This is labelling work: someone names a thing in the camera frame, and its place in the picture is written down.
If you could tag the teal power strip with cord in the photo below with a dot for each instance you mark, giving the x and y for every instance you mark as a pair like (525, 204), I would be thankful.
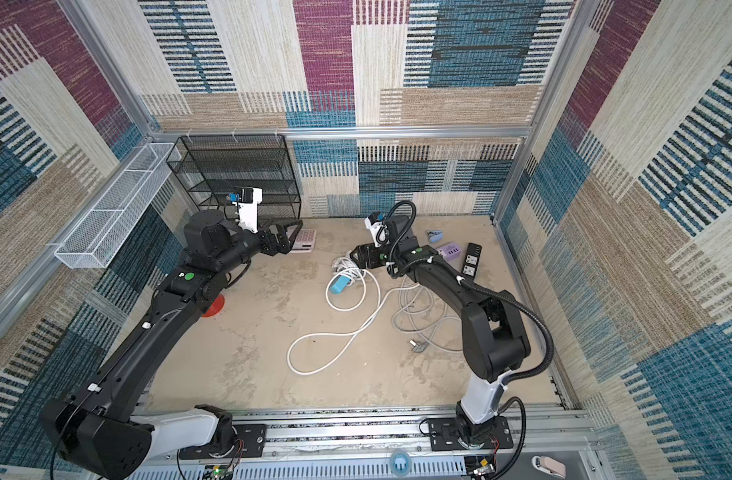
(347, 274)

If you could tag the white wire mesh basket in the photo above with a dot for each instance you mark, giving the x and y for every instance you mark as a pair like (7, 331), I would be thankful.
(95, 241)

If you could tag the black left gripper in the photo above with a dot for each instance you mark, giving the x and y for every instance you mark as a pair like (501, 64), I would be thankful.
(284, 245)

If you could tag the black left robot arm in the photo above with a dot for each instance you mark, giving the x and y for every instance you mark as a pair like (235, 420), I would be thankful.
(96, 427)

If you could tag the red pen cup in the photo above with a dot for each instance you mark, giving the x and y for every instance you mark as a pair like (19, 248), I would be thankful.
(216, 307)

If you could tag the pink calculator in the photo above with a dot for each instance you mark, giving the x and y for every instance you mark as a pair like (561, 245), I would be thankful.
(304, 240)

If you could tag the black wire mesh shelf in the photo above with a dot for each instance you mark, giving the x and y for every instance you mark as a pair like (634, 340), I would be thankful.
(211, 167)

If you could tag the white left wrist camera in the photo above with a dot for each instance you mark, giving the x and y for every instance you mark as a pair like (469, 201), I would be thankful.
(247, 200)

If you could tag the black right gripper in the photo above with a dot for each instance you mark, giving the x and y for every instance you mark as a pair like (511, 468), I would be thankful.
(369, 256)

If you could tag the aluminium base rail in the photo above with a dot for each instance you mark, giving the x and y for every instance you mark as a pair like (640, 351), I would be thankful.
(544, 442)

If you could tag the black power strip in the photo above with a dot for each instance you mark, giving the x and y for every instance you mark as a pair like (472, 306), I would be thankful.
(472, 260)

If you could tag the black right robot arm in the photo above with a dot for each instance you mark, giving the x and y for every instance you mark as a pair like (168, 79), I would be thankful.
(495, 341)

